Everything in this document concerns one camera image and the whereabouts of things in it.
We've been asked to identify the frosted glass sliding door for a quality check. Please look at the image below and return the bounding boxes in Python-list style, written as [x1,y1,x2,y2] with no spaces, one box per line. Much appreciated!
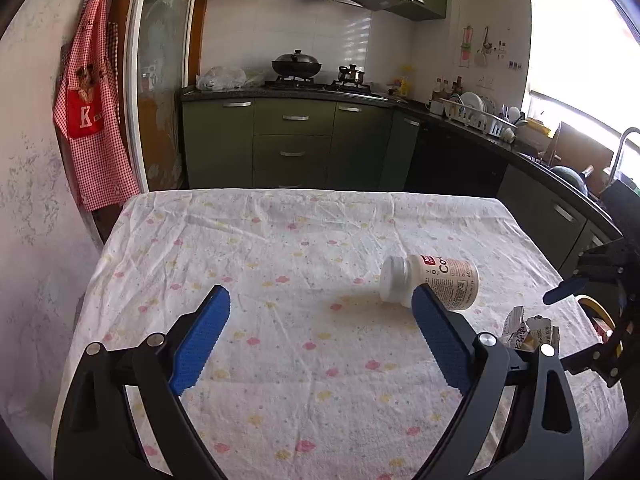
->
[122,0,202,194]

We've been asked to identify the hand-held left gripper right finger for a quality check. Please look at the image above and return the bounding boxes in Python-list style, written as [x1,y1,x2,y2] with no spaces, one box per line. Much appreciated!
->
[411,284,585,480]

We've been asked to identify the black gas stove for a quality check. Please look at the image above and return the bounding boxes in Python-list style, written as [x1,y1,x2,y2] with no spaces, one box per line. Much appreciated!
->
[262,77,389,99]

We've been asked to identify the brown cutting board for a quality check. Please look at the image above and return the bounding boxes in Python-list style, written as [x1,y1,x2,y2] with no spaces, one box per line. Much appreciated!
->
[547,121,617,171]

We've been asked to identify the clear plastic bag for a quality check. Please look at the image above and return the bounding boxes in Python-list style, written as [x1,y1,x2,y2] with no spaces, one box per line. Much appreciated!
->
[196,66,248,92]

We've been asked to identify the black wok with lid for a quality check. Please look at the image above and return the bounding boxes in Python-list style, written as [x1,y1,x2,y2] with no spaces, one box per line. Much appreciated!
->
[271,50,323,82]

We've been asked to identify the green base kitchen cabinets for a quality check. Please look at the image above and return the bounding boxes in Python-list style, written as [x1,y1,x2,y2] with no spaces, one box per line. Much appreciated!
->
[181,96,622,272]

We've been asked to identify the red checked apron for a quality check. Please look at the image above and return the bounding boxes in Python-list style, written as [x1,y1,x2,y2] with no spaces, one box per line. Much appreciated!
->
[52,0,141,212]

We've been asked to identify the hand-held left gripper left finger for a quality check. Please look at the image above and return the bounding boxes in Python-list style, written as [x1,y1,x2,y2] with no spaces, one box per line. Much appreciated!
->
[52,285,231,480]

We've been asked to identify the white floral tablecloth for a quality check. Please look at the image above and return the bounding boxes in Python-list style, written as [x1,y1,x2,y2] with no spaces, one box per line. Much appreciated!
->
[50,189,628,480]

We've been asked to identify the white dish rack with dishes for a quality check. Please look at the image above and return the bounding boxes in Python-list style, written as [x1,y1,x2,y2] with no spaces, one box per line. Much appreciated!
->
[439,91,519,139]

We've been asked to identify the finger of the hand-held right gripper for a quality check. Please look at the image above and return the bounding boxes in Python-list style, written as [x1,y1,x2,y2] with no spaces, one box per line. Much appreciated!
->
[560,305,632,389]
[542,237,632,306]

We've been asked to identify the paper wrapper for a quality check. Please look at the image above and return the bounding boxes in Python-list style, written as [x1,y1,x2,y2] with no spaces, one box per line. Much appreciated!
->
[502,305,562,351]

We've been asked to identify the white pill bottle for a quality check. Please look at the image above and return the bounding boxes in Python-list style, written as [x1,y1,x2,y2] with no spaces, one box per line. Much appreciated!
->
[380,254,480,309]

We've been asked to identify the steel sink faucet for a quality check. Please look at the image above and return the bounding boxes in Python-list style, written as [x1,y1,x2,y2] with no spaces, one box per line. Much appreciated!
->
[606,127,640,187]

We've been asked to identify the blue bin with yellow rim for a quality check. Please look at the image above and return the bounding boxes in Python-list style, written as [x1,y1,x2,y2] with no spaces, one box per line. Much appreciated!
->
[577,296,619,335]

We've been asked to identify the hanging wall ornament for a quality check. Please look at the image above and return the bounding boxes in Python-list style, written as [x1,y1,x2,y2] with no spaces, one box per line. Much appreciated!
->
[460,25,476,67]

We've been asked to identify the black wok with wooden handle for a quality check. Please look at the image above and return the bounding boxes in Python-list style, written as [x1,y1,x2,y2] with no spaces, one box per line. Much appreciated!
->
[550,164,597,197]

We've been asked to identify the kitchen window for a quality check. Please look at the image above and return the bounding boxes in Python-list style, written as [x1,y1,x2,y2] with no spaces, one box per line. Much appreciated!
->
[527,0,640,162]

